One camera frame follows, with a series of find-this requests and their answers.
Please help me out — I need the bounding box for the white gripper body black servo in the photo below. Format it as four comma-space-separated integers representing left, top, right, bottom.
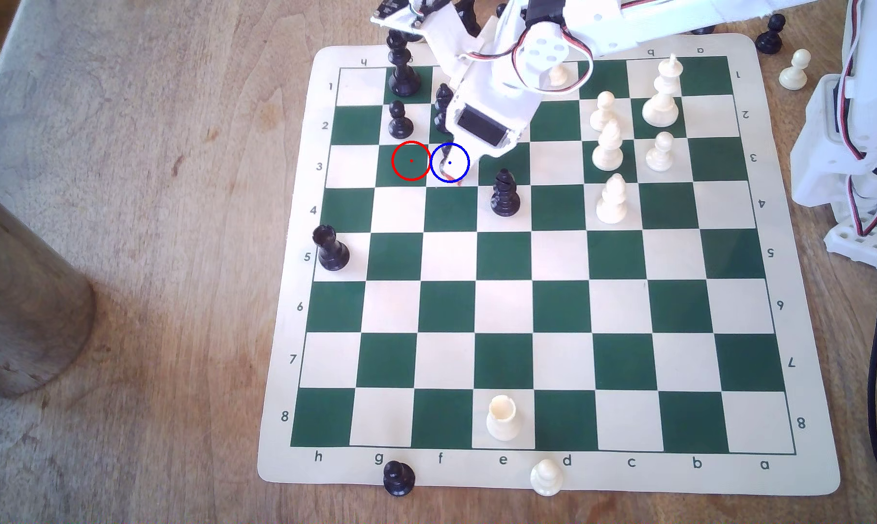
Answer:
448, 61, 543, 159

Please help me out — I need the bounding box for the white robot base tower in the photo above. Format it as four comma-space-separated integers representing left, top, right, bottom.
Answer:
789, 0, 877, 241

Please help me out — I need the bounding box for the black pawn chess piece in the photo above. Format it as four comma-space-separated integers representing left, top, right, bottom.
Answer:
382, 460, 416, 498
388, 100, 415, 141
434, 82, 460, 136
755, 15, 785, 55

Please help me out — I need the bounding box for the black bishop chess piece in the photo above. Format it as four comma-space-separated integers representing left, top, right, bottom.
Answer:
490, 168, 521, 218

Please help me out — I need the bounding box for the black king chess piece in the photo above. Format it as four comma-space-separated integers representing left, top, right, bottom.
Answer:
385, 29, 422, 98

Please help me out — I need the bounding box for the white bishop chess piece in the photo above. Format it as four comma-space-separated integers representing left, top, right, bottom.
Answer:
591, 118, 625, 172
596, 173, 630, 225

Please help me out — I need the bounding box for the black rook chess piece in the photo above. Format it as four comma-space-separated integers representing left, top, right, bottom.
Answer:
312, 224, 351, 272

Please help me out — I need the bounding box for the white king chess piece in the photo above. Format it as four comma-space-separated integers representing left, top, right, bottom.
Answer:
641, 53, 683, 128

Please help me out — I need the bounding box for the green cream chess board mat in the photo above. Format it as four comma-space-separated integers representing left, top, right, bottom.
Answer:
257, 33, 842, 498

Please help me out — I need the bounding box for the white rook chess piece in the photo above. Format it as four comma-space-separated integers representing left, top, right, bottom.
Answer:
486, 395, 521, 442

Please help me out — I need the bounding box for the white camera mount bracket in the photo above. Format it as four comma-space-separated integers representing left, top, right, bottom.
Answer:
372, 0, 485, 82

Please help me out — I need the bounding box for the red white black servo wire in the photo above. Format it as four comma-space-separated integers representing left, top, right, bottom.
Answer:
475, 28, 594, 93

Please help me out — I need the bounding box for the round wooden post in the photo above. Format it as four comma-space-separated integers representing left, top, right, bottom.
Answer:
0, 178, 96, 399

